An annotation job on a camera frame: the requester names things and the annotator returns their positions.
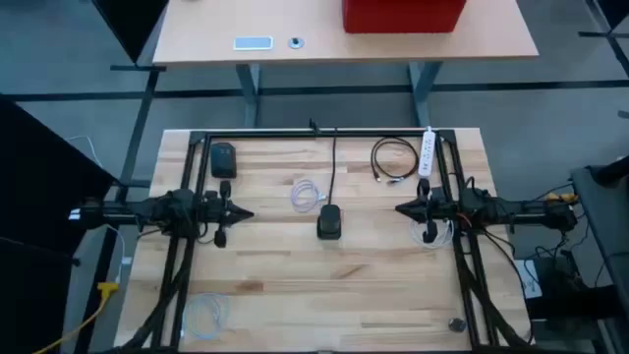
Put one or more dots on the white paper sheet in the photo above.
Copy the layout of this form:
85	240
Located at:
530	285

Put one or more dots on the grey side table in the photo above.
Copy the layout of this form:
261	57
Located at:
609	221

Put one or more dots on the round desk grommet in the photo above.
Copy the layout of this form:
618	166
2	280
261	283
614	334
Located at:
295	42

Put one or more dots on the black metal stand foot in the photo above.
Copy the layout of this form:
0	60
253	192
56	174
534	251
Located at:
609	19

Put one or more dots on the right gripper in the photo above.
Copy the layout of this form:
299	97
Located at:
432	210

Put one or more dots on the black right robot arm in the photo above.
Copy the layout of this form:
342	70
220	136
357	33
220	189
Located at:
516	211

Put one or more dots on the yellow connector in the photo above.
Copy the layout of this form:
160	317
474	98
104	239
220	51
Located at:
560	197

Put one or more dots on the large black partition panel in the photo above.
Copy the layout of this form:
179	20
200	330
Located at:
29	221

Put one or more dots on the white phone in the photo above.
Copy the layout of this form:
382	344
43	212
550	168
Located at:
253	43

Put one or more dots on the black aluminium table frame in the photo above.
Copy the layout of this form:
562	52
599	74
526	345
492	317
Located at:
275	134

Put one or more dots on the small grey round object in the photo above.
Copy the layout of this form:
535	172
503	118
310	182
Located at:
457	324

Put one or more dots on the small black partition panel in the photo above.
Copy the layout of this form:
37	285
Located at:
132	19

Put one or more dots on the white power strip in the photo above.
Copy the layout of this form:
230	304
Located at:
426	152

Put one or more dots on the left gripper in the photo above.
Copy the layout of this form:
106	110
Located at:
218	211

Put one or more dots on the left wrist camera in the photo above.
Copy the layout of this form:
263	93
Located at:
220	238

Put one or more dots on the black charger block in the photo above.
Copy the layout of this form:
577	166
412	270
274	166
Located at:
329	221
430	231

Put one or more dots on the black equipment box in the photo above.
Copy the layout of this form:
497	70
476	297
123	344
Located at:
570	295

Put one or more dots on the black power bank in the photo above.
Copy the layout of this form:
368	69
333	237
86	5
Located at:
223	159

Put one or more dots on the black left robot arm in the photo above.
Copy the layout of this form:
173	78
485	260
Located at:
162	211

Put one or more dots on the red ribbed box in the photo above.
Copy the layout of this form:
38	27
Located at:
403	15

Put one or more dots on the black cylinder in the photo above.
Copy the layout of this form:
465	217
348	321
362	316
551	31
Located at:
611	169

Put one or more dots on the beige desk top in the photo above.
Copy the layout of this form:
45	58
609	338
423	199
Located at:
319	19

